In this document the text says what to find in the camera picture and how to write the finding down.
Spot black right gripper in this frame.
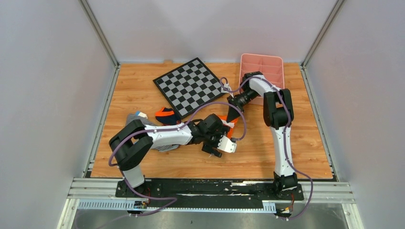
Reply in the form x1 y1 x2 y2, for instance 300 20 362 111
227 88 260 123

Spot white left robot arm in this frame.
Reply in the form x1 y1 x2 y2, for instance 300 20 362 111
109 114 237 197

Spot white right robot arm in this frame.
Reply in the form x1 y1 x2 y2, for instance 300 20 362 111
220 72 298 199

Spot grey striped underwear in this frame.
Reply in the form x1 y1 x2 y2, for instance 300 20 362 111
126 113 179 152

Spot black white checkerboard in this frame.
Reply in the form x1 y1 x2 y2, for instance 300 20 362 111
153 58 224 119

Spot pink compartment tray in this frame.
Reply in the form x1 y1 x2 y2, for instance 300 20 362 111
239 53 285 89

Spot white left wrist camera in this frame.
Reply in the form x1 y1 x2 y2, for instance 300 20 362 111
216 135 237 153

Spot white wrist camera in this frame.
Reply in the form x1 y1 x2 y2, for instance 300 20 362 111
216 135 237 153
221 83 233 94

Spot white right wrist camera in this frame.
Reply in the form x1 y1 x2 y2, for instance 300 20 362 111
221 83 233 94

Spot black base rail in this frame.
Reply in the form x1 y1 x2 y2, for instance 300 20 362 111
115 178 304 208

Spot white slotted cable duct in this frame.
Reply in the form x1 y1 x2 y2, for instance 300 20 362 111
77 199 276 213

